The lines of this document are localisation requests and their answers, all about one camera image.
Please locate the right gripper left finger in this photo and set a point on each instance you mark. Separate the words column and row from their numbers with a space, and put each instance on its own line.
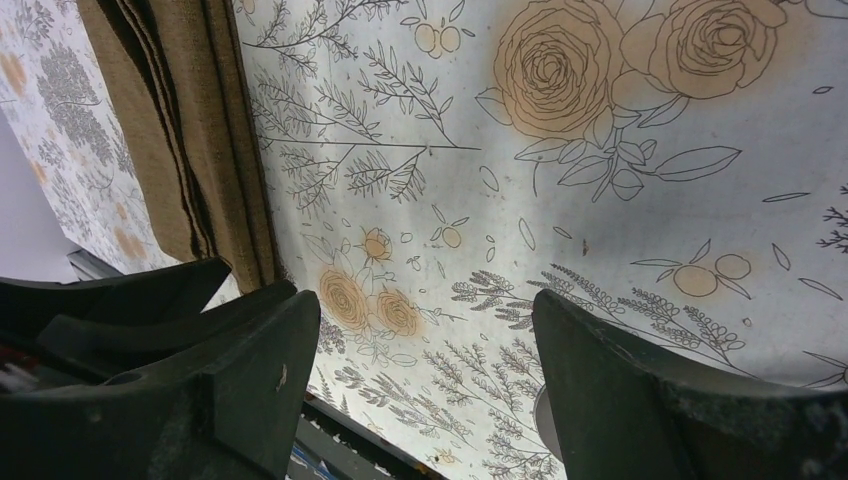
column 227, row 408

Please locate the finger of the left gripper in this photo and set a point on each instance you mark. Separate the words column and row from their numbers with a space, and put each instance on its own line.
column 103, row 347
column 141, row 299

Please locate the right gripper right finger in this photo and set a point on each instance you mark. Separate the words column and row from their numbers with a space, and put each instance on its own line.
column 615, row 406

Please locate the brown cloth napkin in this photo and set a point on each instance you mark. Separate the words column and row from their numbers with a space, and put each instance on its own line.
column 174, row 74

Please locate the floral tablecloth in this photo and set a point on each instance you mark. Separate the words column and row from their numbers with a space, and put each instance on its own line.
column 676, row 168

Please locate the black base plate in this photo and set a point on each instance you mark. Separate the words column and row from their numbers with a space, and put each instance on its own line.
column 331, row 445

